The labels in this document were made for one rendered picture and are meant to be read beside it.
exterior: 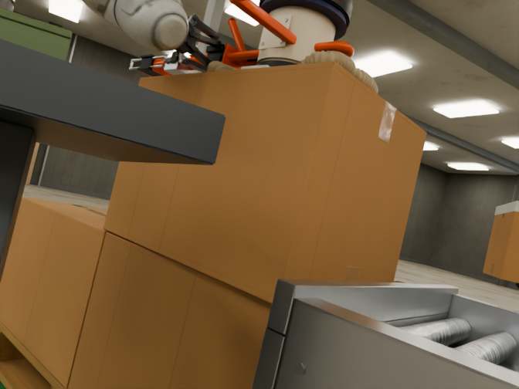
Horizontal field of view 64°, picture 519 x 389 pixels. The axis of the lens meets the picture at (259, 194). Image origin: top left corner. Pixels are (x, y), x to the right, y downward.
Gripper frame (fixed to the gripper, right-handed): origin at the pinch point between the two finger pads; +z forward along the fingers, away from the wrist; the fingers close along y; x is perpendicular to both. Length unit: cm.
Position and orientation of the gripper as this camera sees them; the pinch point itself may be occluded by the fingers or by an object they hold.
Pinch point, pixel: (223, 60)
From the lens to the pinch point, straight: 125.1
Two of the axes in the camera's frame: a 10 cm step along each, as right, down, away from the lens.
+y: -2.2, 9.7, -0.2
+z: 6.4, 1.6, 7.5
